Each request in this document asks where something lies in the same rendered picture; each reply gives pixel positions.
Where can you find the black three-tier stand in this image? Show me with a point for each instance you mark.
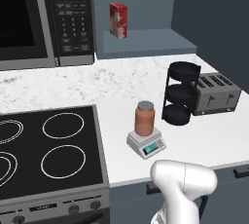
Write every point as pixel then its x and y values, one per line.
pixel 180 93

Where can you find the grey digital scale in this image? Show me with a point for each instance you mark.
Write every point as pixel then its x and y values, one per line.
pixel 146 143

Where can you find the blue-grey open cabinet shelf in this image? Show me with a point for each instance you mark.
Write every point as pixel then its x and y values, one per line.
pixel 146 41

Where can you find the black hob with steel front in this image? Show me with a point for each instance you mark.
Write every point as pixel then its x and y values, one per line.
pixel 48 156

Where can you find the orange honey jar grey lid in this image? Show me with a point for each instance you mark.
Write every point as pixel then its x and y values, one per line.
pixel 144 119

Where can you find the blue-grey drawer front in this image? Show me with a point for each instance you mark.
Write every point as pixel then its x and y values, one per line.
pixel 227 198

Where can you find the black and grey microwave oven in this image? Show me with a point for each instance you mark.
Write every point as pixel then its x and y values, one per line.
pixel 45 17

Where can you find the blue-grey cabinet door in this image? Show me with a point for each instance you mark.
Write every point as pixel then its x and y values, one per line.
pixel 220 23

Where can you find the red and white box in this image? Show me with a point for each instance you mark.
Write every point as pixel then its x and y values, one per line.
pixel 118 20

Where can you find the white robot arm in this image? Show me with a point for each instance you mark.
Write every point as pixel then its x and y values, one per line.
pixel 180 185

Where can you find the grey four-slot toaster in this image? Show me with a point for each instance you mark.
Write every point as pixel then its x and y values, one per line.
pixel 215 94

